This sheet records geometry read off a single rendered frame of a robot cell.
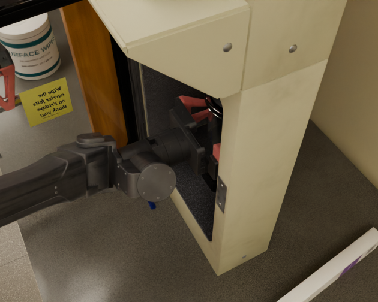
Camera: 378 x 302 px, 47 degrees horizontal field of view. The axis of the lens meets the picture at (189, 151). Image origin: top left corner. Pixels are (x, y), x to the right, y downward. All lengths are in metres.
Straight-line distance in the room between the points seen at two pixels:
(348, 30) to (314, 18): 0.52
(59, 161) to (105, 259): 0.31
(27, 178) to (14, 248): 1.48
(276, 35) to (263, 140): 0.16
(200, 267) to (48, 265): 0.29
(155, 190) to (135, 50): 0.30
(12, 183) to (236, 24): 0.33
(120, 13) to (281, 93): 0.20
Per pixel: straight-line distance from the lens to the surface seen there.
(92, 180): 0.65
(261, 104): 0.47
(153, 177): 0.59
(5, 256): 2.04
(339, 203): 0.96
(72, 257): 0.88
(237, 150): 0.51
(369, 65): 0.94
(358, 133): 1.03
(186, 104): 0.72
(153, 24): 0.35
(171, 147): 0.67
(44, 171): 0.59
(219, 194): 0.62
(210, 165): 0.68
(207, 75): 0.40
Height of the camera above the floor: 1.71
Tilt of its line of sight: 52 degrees down
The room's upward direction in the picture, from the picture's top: straight up
